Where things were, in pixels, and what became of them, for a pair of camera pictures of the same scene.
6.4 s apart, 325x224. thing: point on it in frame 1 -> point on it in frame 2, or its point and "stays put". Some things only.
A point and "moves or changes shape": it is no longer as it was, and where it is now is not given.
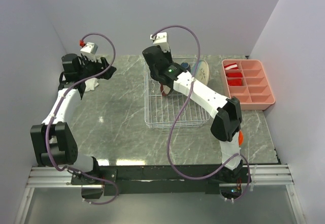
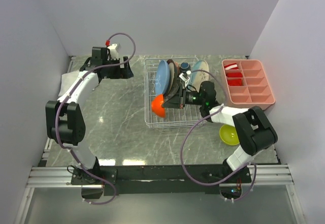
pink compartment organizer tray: [247, 80] stays put
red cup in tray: [234, 74] stays put
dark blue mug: [186, 65] stays put
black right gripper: [168, 55] -> [174, 102]
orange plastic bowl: [240, 137] moves or changes shape
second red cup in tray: [234, 82] stays put
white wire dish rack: [162, 111] stays put
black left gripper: [97, 65] -> [125, 72]
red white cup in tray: [231, 66] stays put
